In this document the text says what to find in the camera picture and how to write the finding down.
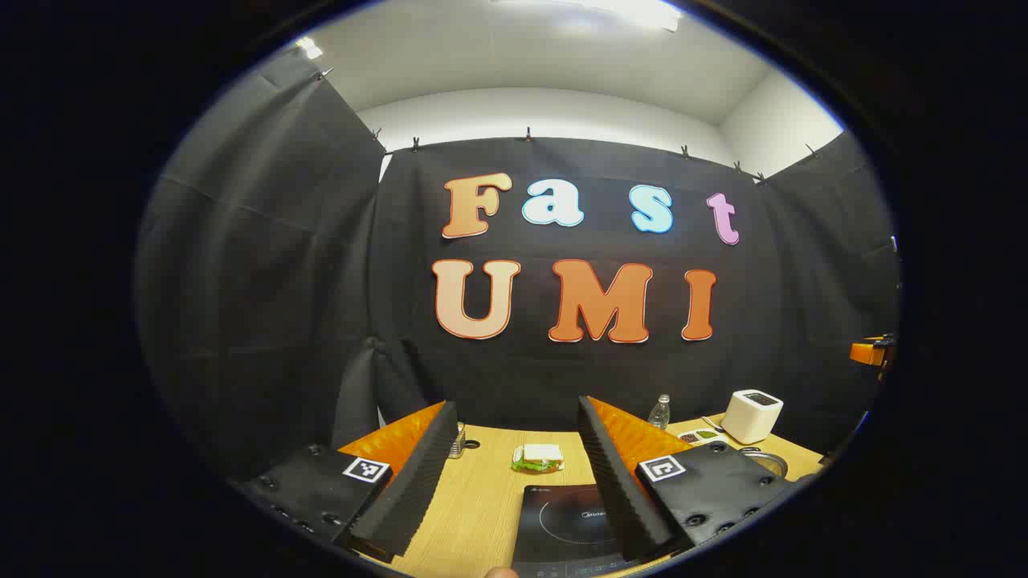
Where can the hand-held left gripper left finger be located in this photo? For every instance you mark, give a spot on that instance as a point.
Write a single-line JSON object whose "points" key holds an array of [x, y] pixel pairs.
{"points": [[409, 490]]}

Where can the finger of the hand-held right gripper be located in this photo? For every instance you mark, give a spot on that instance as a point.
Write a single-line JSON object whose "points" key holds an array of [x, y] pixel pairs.
{"points": [[867, 352]]}

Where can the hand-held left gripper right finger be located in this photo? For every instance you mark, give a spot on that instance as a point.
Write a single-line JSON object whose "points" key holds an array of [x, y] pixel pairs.
{"points": [[618, 490]]}

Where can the black induction cooktop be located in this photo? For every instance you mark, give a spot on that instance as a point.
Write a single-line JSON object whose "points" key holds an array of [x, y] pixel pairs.
{"points": [[554, 530]]}

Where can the stainless steel pot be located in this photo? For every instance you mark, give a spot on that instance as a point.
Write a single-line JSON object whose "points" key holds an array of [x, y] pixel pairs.
{"points": [[769, 460]]}

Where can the metal mesh holder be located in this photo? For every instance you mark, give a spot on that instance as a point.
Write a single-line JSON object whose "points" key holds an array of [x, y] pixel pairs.
{"points": [[458, 441]]}

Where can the clear plastic water bottle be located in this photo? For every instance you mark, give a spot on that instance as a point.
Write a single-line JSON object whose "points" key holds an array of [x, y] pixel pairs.
{"points": [[658, 413]]}

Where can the sandwich on white plate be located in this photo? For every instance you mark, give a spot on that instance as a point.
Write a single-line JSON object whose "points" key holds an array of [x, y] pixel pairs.
{"points": [[538, 457]]}

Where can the white divided bean dish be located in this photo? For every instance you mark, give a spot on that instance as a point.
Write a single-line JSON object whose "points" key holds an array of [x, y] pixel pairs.
{"points": [[699, 436]]}

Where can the black backdrop cloth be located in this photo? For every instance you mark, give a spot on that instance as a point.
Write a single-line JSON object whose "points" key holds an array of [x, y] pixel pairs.
{"points": [[562, 369]]}

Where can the white toaster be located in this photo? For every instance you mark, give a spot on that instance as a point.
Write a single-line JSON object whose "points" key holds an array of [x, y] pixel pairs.
{"points": [[751, 417]]}

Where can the row of backdrop clips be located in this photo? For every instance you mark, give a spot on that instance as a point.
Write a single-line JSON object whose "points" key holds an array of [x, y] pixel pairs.
{"points": [[528, 135]]}

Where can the ceiling light panel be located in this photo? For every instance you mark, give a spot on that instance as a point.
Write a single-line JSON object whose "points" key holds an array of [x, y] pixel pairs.
{"points": [[309, 48], [634, 12]]}

